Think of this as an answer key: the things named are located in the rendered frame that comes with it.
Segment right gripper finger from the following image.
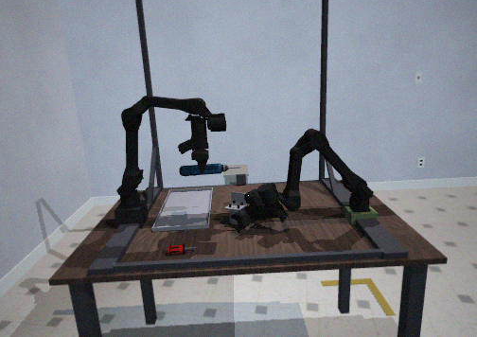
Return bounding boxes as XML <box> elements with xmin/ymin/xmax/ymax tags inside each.
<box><xmin>196</xmin><ymin>159</ymin><xmax>208</xmax><ymax>173</ymax></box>

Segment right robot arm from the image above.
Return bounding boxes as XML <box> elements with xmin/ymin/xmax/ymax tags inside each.
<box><xmin>117</xmin><ymin>95</ymin><xmax>226</xmax><ymax>208</ymax></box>

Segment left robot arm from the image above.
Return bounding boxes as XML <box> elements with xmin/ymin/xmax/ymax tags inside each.
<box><xmin>244</xmin><ymin>129</ymin><xmax>374</xmax><ymax>222</ymax></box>

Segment blue electric screwdriver barrel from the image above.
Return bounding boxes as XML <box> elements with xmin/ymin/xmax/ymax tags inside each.
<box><xmin>179</xmin><ymin>163</ymin><xmax>240</xmax><ymax>176</ymax></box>

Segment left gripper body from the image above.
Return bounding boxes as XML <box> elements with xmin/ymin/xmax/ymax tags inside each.
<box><xmin>236</xmin><ymin>204</ymin><xmax>268</xmax><ymax>229</ymax></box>

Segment red screwdriver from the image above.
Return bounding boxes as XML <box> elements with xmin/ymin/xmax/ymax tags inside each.
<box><xmin>168</xmin><ymin>244</ymin><xmax>195</xmax><ymax>255</ymax></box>

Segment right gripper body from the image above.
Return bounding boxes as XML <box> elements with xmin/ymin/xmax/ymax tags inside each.
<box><xmin>191</xmin><ymin>133</ymin><xmax>209</xmax><ymax>160</ymax></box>

